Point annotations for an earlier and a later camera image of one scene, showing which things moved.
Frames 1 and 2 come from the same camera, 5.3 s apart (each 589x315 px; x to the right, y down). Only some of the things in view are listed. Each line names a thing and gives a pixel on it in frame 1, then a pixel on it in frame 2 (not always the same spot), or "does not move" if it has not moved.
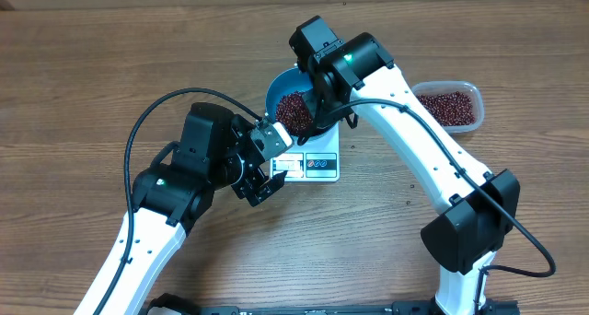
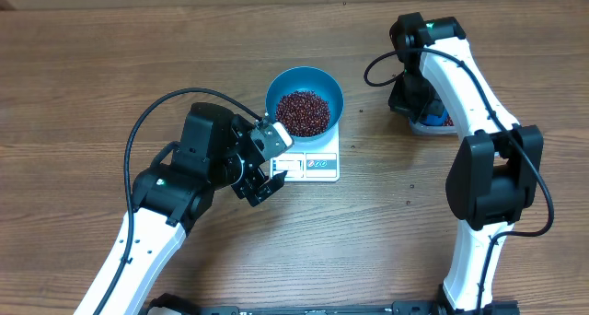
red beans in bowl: [293, 111] does not move
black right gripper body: [326, 112] to [415, 96]
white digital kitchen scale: [317, 160] does not move
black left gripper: [249, 188] does not move
